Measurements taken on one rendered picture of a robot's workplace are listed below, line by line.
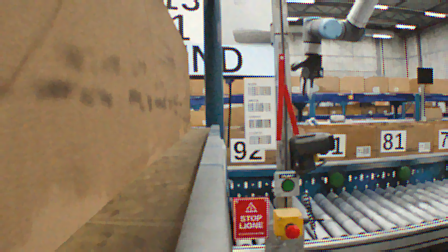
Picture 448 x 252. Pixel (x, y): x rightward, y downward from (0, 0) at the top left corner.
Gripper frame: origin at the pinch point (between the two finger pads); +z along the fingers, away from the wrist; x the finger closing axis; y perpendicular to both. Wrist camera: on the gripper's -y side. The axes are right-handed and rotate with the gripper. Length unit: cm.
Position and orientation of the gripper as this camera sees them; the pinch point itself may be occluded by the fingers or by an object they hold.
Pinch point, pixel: (305, 95)
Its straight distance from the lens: 151.7
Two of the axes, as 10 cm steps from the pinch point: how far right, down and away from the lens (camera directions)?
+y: 9.5, -0.5, 3.1
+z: -0.3, 9.7, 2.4
